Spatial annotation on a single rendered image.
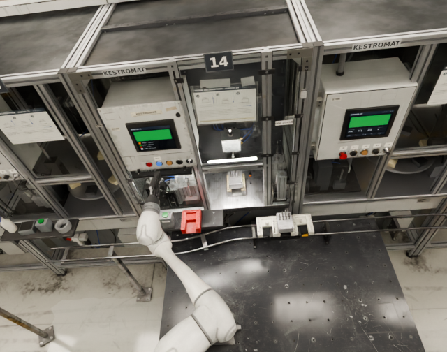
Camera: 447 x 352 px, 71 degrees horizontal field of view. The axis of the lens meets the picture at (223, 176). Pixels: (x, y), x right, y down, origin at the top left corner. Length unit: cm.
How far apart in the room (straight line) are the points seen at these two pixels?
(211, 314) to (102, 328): 191
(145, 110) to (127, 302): 193
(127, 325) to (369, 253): 200
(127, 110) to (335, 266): 161
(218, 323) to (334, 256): 123
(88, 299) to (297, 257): 193
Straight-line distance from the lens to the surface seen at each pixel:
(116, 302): 314
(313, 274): 224
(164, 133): 168
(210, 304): 131
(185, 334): 128
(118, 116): 170
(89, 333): 314
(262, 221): 219
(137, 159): 188
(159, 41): 173
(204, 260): 229
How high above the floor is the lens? 270
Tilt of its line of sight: 48 degrees down
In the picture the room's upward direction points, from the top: 9 degrees counter-clockwise
